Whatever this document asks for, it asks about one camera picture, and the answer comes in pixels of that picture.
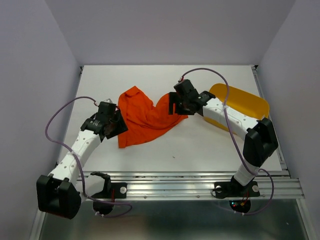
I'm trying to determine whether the purple cable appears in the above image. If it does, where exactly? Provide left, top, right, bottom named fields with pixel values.
left=44, top=96, right=133, bottom=218
left=181, top=67, right=275, bottom=217

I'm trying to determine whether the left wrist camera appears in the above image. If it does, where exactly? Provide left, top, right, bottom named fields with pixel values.
left=104, top=98, right=113, bottom=104

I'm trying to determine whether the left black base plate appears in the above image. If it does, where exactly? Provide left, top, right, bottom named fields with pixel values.
left=86, top=181, right=128, bottom=200

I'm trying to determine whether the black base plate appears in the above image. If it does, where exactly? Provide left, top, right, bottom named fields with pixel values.
left=86, top=181, right=128, bottom=200
left=211, top=181, right=260, bottom=199

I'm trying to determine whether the yellow plastic basket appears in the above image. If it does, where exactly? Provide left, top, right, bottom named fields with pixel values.
left=203, top=83, right=270, bottom=132

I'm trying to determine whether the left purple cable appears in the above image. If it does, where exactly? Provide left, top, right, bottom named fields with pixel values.
left=44, top=96, right=133, bottom=218

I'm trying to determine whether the aluminium rail frame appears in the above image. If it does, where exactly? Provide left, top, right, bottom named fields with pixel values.
left=31, top=65, right=310, bottom=240

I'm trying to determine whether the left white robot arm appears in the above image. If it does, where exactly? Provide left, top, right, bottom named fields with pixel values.
left=36, top=99, right=128, bottom=219

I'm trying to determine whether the orange t shirt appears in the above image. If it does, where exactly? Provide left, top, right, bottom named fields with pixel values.
left=118, top=86, right=188, bottom=149

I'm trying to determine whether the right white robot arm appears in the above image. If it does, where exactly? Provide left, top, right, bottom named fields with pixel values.
left=168, top=79, right=279, bottom=195

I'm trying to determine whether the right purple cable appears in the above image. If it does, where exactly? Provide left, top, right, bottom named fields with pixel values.
left=181, top=67, right=275, bottom=217

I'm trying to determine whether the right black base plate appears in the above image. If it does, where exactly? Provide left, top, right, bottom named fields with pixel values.
left=211, top=181, right=260, bottom=199

